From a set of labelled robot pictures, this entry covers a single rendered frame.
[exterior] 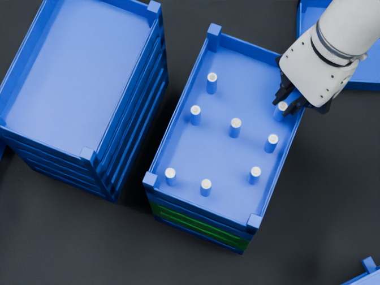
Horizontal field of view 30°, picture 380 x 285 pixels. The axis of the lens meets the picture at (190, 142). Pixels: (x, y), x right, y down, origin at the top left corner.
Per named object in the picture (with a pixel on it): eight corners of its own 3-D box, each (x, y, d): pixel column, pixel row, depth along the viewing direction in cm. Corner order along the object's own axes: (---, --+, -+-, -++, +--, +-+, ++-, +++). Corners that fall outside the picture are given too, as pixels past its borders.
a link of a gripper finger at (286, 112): (324, 99, 114) (305, 121, 119) (311, 85, 115) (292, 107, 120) (311, 108, 112) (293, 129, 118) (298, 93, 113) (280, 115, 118)
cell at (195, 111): (192, 114, 125) (192, 102, 118) (202, 117, 124) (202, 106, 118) (188, 123, 124) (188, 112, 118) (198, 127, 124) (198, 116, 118)
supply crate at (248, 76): (209, 40, 129) (210, 21, 121) (314, 80, 126) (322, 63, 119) (144, 191, 121) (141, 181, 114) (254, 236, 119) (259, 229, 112)
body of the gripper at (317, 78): (375, 57, 105) (337, 97, 114) (330, 7, 107) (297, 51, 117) (345, 76, 101) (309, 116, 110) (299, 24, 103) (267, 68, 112)
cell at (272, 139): (266, 141, 123) (270, 131, 117) (276, 145, 123) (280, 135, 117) (262, 151, 123) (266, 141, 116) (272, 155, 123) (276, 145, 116)
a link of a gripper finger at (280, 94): (303, 77, 115) (285, 99, 120) (291, 62, 116) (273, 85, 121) (291, 84, 113) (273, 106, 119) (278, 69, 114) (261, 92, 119)
